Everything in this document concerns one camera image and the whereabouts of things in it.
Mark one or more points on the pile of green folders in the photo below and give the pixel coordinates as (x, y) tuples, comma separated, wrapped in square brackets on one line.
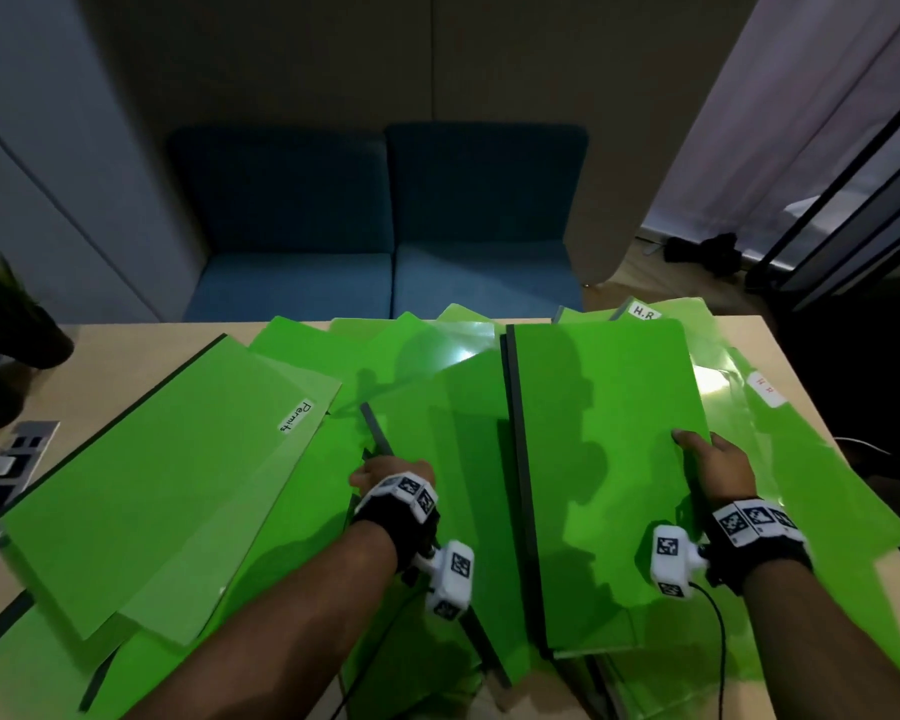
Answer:
[(435, 442)]

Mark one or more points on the person's right forearm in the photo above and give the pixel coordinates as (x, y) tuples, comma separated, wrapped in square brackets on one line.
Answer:
[(832, 652)]

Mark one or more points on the black object on floor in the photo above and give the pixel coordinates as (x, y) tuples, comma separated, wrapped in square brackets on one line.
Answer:
[(709, 254)]

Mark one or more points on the person's left hand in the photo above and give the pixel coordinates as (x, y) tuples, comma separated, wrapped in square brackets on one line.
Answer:
[(397, 466)]

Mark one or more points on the white power plug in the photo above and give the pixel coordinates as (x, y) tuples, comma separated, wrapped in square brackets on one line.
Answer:
[(4, 467)]

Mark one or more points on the black metal door frame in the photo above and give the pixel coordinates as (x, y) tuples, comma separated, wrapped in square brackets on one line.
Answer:
[(840, 194)]

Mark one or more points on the black marker wristband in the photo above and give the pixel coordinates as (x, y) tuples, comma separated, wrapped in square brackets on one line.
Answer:
[(757, 547), (394, 521)]

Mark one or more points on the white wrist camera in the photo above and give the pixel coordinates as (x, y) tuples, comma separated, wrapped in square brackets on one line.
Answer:
[(450, 581), (671, 562)]

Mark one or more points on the white curtain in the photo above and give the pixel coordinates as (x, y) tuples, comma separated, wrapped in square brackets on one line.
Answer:
[(780, 104)]

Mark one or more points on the grey power socket panel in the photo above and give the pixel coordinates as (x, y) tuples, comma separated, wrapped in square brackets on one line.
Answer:
[(34, 442)]

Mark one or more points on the person's left forearm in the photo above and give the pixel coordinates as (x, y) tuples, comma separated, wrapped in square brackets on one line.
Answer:
[(270, 637)]

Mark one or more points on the matte green folder dark spine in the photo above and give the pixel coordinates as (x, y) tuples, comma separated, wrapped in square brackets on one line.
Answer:
[(607, 412)]

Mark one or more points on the blue fabric sofa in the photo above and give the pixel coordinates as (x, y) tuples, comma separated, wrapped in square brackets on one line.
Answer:
[(292, 202)]

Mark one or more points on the person's right hand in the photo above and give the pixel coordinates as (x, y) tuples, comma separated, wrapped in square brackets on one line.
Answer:
[(720, 472)]

